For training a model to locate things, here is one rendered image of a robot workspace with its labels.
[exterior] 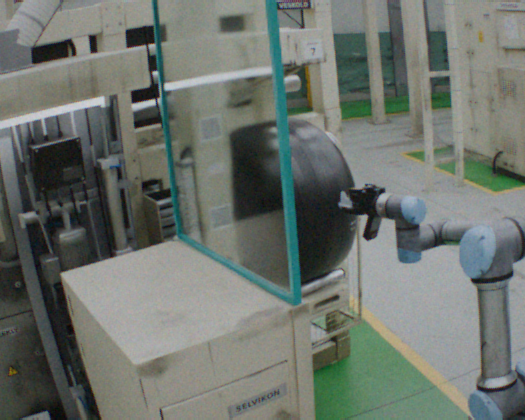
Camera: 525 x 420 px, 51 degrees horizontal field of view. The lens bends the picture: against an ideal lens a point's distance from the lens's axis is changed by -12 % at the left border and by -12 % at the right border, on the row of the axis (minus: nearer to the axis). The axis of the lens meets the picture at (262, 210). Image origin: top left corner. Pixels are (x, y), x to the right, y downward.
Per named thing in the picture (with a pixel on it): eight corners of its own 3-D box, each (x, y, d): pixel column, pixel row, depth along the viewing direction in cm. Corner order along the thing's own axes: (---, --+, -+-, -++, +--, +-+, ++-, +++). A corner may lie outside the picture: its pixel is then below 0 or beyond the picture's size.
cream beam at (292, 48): (193, 82, 210) (189, 42, 206) (165, 80, 231) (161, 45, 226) (328, 62, 240) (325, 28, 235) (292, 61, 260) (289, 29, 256)
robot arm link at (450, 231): (549, 208, 136) (445, 210, 182) (522, 217, 132) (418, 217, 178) (554, 252, 136) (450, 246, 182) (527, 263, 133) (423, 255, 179)
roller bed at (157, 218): (167, 275, 237) (156, 202, 228) (153, 264, 249) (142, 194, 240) (211, 261, 247) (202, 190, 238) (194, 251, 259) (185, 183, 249)
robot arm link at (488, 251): (530, 415, 136) (523, 217, 132) (490, 438, 132) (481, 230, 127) (503, 404, 148) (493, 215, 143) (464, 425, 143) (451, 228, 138)
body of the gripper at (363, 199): (364, 183, 190) (390, 185, 180) (367, 209, 192) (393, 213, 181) (346, 188, 186) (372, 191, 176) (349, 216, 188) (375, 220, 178)
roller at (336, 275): (267, 309, 206) (263, 296, 206) (261, 310, 210) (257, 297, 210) (347, 278, 223) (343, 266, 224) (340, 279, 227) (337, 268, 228)
